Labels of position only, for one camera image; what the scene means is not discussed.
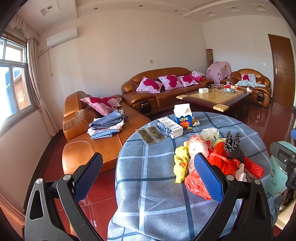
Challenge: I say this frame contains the red mesh net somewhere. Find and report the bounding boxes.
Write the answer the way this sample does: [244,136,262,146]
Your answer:
[244,156,264,179]

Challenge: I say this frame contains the white translucent plastic bag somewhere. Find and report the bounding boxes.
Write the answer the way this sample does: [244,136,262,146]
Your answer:
[184,128,226,173]

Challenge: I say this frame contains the blue Look milk carton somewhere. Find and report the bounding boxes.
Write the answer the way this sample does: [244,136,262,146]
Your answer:
[174,103,193,130]

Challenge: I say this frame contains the pink floral pillow on chaise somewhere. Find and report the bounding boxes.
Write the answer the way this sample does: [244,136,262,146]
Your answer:
[80,97,122,116]

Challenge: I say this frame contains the white tissue box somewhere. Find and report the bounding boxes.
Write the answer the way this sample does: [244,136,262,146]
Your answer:
[198,87,209,94]

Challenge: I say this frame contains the clear snack packet pair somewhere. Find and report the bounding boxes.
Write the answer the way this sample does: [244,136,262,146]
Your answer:
[136,125,167,145]

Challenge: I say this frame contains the dark wood coffee table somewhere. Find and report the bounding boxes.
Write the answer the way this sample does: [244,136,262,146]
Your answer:
[177,88,251,120]

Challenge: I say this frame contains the light blue cloth on armchair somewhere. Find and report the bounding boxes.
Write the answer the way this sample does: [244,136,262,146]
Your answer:
[237,74,265,88]

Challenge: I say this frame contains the long brown leather sofa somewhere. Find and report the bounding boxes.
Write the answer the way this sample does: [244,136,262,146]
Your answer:
[121,67,215,116]

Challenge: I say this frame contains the small brown white box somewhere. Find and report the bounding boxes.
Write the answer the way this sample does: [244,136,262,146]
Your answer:
[192,118,200,126]

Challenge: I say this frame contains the folded blue plaid cloths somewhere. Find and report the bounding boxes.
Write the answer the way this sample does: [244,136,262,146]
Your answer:
[87,110,127,140]

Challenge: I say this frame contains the pink cloth covered appliance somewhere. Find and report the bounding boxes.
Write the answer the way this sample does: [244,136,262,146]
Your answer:
[206,61,231,84]

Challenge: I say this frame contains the mint green trash bin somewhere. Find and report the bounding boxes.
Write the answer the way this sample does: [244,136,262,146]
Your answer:
[265,156,287,199]

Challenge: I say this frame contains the black spiky mesh item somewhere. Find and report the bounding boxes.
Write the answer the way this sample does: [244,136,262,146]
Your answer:
[224,131,245,164]

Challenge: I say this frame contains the brown leather chaise sofa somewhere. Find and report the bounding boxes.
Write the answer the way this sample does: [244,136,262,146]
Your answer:
[62,90,152,175]

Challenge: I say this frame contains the window with frame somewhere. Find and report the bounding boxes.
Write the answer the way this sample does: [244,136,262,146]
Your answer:
[1,32,37,135]

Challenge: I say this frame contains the yellow plastic bag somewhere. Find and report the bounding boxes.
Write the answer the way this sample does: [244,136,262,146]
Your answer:
[173,146,190,183]

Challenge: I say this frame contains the white rectangular box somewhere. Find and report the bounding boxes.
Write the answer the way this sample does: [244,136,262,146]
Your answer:
[157,117,183,139]

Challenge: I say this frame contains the pink floral pillow middle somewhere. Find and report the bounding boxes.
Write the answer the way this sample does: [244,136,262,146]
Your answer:
[158,75,183,90]

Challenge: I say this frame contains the white wall air conditioner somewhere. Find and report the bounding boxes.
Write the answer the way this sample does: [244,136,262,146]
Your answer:
[47,27,78,49]

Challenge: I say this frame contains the red plastic bag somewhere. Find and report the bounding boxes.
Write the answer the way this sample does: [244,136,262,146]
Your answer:
[185,141,240,203]

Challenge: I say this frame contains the tall patterned floor lamp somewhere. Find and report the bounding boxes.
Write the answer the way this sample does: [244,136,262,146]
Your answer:
[206,49,214,67]

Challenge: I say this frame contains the brown leather armchair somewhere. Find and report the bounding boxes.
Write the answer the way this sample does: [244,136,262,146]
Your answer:
[220,68,271,108]

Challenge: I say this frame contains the pink floral pillow right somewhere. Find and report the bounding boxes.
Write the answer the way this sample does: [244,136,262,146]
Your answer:
[177,75,198,87]

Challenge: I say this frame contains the brown wooden door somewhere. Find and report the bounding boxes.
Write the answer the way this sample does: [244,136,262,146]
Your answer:
[268,34,295,109]

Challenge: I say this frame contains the pink floral pillow left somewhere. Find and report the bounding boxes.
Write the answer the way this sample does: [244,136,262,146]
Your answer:
[136,76,163,94]

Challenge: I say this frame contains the folded pink blanket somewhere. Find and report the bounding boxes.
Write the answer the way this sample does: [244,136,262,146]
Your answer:
[189,71,206,82]

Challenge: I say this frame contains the beige curtain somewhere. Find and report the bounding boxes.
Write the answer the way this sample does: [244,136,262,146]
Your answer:
[9,14,59,137]

